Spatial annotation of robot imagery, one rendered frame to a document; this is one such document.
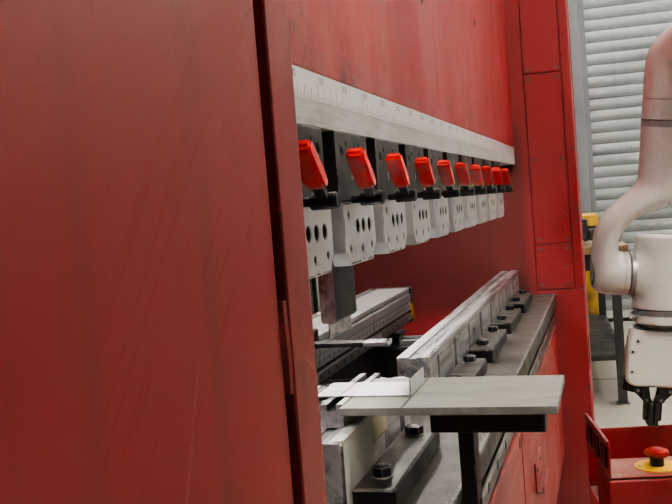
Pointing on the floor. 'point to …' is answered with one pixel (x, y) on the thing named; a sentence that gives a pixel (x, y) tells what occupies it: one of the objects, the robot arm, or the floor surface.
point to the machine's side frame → (521, 224)
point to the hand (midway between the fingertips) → (652, 413)
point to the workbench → (606, 347)
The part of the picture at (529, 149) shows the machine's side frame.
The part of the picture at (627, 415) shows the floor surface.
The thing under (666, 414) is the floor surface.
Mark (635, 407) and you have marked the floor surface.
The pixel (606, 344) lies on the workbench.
